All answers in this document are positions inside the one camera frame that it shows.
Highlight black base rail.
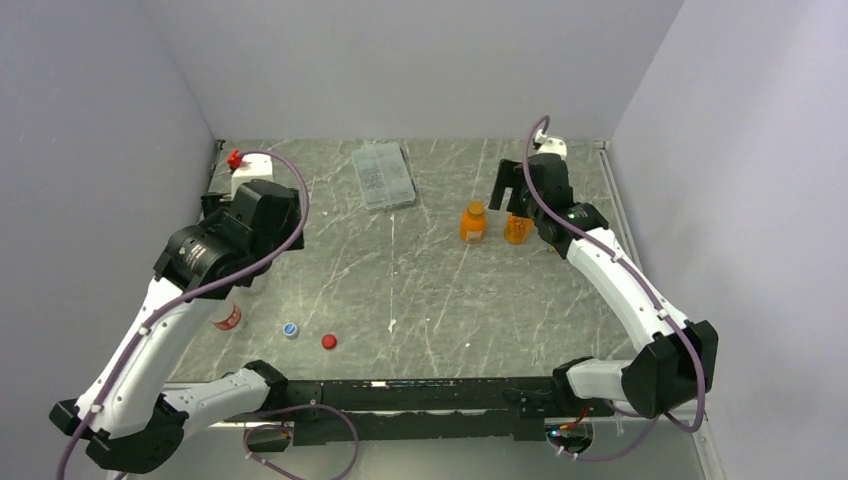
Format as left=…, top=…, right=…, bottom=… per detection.
left=230, top=376, right=613, bottom=446

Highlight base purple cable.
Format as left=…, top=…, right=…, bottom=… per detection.
left=243, top=401, right=360, bottom=480
left=548, top=404, right=664, bottom=464

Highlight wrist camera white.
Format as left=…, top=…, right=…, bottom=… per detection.
left=533, top=130, right=568, bottom=160
left=226, top=149, right=274, bottom=196

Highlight clear plastic screw box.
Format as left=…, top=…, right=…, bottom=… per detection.
left=351, top=142, right=416, bottom=212

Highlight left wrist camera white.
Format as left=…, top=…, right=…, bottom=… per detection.
left=226, top=149, right=274, bottom=196

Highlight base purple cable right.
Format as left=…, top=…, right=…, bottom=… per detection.
left=548, top=404, right=664, bottom=464

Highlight clear bottle red label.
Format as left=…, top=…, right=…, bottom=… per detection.
left=208, top=300, right=244, bottom=332

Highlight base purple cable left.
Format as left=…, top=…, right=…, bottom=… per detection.
left=243, top=401, right=360, bottom=480

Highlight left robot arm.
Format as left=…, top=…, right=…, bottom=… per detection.
left=49, top=179, right=309, bottom=474

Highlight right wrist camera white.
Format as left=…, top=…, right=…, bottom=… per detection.
left=533, top=130, right=568, bottom=160

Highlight orange juice bottle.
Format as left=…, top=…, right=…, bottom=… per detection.
left=459, top=201, right=487, bottom=244
left=504, top=213, right=534, bottom=245

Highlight red bottle cap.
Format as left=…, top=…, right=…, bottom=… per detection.
left=321, top=334, right=338, bottom=350

